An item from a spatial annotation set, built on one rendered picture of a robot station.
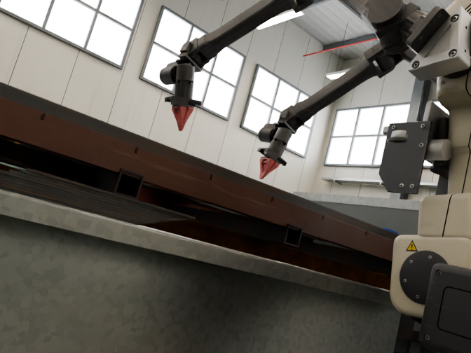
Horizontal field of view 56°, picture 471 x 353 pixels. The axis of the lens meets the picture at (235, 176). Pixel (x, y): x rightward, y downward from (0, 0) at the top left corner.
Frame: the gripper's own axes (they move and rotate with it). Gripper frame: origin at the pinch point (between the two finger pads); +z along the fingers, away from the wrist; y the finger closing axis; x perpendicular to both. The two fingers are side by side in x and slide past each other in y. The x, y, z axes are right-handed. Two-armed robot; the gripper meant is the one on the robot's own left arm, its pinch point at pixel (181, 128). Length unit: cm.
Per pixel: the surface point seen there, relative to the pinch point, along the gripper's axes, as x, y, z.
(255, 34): -862, -605, -357
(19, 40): -811, -40, -198
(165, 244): 64, 31, 24
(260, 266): 64, 12, 29
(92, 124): 39, 37, 5
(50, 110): 39, 45, 4
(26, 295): 49, 48, 35
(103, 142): 43, 36, 9
